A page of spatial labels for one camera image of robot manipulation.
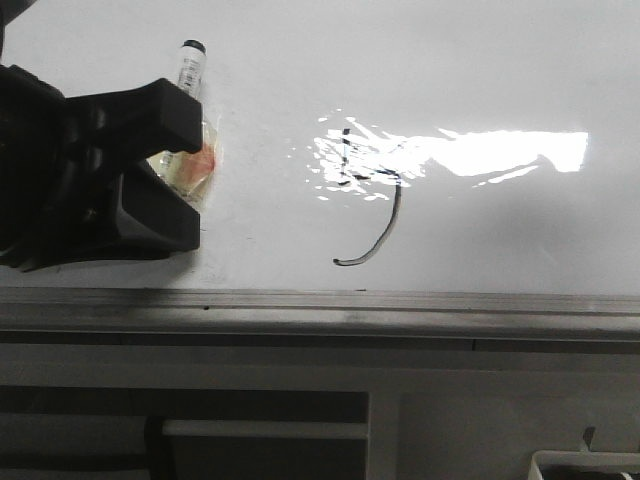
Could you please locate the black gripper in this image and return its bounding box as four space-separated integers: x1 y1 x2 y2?
1 65 200 271

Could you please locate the white whiteboard marker with tape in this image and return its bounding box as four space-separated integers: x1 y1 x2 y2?
148 39 219 210

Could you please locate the white whiteboard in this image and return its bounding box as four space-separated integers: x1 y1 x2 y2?
1 1 639 295

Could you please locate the white shelf bar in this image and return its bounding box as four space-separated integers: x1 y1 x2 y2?
162 420 369 440

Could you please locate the white box bottom right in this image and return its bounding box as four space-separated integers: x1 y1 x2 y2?
527 451 639 479

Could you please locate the aluminium whiteboard tray rail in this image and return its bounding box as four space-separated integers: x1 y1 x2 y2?
1 287 639 343

